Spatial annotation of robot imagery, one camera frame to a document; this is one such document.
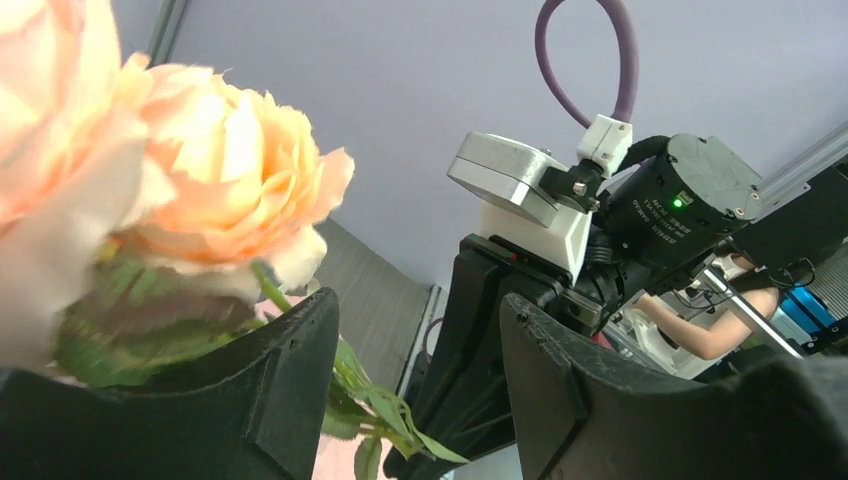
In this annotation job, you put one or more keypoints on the peach rose stem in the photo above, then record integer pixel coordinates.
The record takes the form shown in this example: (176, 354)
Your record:
(146, 210)

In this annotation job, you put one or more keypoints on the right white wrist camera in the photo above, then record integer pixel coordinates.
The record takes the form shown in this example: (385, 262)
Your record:
(532, 200)

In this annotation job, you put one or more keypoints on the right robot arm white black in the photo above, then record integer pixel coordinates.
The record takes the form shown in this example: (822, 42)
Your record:
(669, 203)

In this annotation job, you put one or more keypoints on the person forearm in background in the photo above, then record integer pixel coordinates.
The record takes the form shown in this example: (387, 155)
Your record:
(723, 331)

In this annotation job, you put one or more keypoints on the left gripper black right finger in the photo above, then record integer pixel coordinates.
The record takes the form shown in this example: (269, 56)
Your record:
(581, 411)

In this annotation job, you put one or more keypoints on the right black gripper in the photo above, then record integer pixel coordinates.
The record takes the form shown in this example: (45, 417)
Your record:
(462, 400)

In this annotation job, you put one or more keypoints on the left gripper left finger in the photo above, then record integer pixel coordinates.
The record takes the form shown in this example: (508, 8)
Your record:
(252, 409)

